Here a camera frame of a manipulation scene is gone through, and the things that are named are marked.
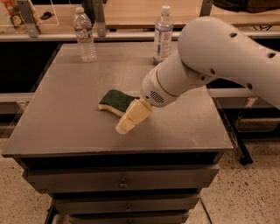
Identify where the clear bottle white label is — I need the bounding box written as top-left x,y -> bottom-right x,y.
153,5 -> 173,64

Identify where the colourful box on shelf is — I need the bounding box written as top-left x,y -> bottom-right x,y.
0,0 -> 27,33

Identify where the middle grey drawer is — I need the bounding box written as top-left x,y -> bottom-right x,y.
53,194 -> 199,215

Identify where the grey drawer cabinet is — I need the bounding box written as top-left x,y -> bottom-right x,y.
1,40 -> 235,224

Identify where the small black object on shelf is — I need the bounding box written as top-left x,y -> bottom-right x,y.
40,11 -> 54,20

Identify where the bottom grey drawer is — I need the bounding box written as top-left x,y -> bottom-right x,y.
69,211 -> 189,224

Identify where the dark bag on shelf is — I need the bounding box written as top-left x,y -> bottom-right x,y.
213,0 -> 280,13

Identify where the top grey drawer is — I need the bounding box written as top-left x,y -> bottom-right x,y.
24,164 -> 219,193

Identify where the grey drawer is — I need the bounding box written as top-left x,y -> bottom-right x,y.
24,164 -> 219,193
69,211 -> 189,224
53,194 -> 199,215

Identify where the green and yellow sponge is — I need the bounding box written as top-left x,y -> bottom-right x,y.
98,89 -> 138,117

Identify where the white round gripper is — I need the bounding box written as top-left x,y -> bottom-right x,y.
115,67 -> 178,135

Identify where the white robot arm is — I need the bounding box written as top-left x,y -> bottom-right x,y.
115,17 -> 280,134

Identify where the wooden shelf with metal posts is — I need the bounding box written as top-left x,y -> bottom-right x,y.
0,0 -> 280,42

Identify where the clear bottle red label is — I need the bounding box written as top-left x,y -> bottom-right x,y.
73,6 -> 96,62

